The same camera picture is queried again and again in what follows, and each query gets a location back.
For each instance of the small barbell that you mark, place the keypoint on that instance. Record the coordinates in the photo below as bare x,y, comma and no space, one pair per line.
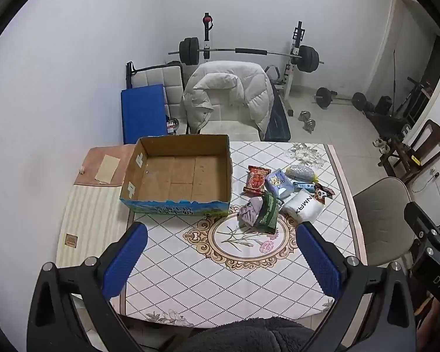
322,97

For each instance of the white soft pack black print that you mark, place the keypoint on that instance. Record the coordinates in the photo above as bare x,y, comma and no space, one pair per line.
301,207

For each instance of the green packet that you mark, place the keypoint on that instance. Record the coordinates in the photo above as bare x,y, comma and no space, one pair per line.
268,212

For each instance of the white puffer jacket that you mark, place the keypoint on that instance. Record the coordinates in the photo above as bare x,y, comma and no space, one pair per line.
227,91

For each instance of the panda print snack packet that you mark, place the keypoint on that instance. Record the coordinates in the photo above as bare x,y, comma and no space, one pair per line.
322,193

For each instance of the pink and striped table mat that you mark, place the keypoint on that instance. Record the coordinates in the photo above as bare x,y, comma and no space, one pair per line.
91,216

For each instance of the light blue tissue pack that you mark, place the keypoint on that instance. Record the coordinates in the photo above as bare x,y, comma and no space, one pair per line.
277,184

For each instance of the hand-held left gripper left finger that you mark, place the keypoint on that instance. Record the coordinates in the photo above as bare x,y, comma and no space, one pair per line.
126,260

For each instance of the cardboard box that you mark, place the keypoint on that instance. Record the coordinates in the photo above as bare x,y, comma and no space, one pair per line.
183,176

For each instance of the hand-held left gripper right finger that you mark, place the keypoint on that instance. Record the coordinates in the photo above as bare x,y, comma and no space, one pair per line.
317,256

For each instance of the shiny metal object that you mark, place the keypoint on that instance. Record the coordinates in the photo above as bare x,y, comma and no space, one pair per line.
173,124

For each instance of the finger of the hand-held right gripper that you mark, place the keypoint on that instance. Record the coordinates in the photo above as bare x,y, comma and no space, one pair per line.
423,225

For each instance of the black and blue weight bench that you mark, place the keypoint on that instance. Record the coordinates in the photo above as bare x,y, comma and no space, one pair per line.
278,121

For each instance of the thin leaning pole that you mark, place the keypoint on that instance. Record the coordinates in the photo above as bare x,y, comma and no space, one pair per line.
393,73

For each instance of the white barbell rack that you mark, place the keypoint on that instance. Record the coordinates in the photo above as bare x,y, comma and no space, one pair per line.
297,44

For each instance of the light blue tube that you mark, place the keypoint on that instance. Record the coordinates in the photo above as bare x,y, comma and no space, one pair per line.
303,185

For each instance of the black exercise equipment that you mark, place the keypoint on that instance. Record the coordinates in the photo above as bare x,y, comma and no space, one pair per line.
388,117

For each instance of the dark fleece clothing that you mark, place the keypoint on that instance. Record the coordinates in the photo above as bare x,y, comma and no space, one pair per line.
242,337

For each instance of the blue folded exercise mat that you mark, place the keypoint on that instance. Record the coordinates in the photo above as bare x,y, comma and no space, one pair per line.
143,113

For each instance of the pair of white shoes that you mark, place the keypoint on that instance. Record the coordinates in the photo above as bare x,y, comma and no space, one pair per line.
381,145

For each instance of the red snack packet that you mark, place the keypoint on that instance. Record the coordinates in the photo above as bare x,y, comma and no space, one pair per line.
256,181

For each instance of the brown wooden chair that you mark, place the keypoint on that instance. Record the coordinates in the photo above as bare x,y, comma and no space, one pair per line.
425,143

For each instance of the beige paper piece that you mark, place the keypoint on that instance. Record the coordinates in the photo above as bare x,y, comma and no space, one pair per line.
107,168

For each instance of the white padded cushion chair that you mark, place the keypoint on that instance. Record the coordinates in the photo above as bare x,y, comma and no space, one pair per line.
170,84

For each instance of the white upholstered chair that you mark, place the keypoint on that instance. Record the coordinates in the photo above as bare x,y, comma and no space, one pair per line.
231,126

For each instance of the grey speckled pouch yellow trim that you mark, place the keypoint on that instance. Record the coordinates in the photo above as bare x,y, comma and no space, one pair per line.
299,172

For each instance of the white door frame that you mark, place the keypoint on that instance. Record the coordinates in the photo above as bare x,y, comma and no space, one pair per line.
388,36

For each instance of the barbell with black plates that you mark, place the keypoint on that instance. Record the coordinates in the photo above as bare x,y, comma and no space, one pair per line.
189,51

